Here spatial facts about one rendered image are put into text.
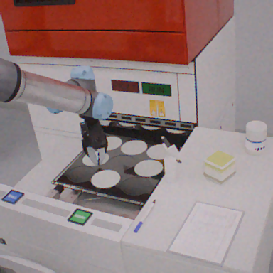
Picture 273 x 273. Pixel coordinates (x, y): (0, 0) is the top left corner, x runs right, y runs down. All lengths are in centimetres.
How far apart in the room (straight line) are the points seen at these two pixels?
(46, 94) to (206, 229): 53
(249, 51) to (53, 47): 169
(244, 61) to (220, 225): 202
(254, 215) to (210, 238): 15
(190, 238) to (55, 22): 95
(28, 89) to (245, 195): 67
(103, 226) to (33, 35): 86
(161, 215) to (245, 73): 203
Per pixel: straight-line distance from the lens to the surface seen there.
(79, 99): 107
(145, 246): 104
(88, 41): 150
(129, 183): 135
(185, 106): 149
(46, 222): 119
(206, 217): 110
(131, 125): 161
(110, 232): 110
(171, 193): 119
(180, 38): 134
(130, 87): 155
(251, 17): 286
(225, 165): 118
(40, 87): 97
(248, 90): 305
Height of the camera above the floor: 171
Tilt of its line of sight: 30 degrees down
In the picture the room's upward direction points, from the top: 7 degrees counter-clockwise
